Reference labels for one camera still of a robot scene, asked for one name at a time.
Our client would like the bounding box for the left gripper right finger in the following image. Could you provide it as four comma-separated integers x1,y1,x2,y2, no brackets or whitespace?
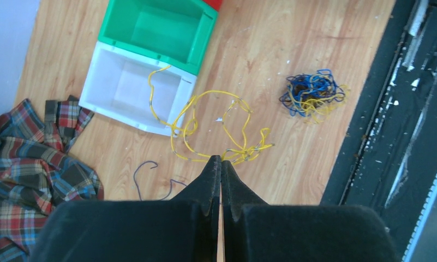
221,161,399,261

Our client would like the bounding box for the red plastic bin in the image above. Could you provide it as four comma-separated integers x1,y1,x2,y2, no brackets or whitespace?
202,0,223,11

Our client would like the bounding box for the white plastic bin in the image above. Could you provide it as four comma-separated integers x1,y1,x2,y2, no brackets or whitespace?
79,42,197,136

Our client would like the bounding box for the green plastic bin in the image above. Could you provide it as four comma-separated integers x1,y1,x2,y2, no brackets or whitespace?
98,0,218,75

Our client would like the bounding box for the plaid flannel shirt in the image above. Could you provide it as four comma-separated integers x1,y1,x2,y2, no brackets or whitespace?
0,96,104,261

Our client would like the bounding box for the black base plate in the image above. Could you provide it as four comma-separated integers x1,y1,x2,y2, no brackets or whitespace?
320,1,437,261

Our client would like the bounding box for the dark purple thin cable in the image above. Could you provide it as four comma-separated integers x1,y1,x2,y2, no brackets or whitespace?
133,160,188,202

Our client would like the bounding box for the cable ball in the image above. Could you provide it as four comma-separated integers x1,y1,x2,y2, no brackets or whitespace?
279,69,350,123

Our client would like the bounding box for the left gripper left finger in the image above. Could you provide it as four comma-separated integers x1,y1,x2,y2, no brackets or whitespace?
29,156,222,261

